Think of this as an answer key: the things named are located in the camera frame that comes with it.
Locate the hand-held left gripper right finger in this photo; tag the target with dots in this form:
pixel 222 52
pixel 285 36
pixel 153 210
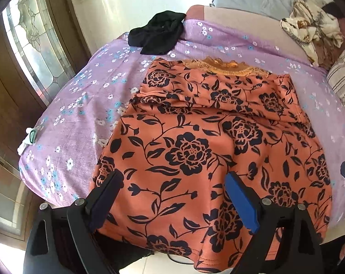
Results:
pixel 242 202

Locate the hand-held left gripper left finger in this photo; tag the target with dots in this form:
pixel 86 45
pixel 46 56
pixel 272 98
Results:
pixel 104 202

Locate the orange floral garment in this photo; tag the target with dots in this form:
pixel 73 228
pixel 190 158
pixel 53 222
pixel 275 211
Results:
pixel 189 148

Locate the striped pillow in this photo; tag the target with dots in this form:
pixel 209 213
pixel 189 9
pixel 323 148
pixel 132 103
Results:
pixel 343 77

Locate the small white plastic object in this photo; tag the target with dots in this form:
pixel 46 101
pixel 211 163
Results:
pixel 25 145

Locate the purple floral bedsheet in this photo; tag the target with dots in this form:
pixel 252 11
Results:
pixel 83 105

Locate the beige floral blanket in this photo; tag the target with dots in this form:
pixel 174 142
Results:
pixel 303 25

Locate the black cloth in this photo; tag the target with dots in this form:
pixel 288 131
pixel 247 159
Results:
pixel 158 34

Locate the pink bed mattress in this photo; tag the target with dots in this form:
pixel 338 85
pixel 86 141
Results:
pixel 246 22

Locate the wooden stained glass door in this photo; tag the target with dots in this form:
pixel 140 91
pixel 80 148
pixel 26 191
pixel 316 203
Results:
pixel 26 34

